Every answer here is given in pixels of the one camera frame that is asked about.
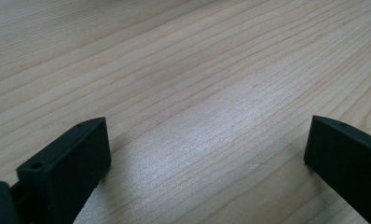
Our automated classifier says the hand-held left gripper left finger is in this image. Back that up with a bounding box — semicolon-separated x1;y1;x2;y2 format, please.
16;117;112;224

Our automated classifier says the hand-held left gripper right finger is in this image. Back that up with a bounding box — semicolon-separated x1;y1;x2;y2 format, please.
303;115;371;224

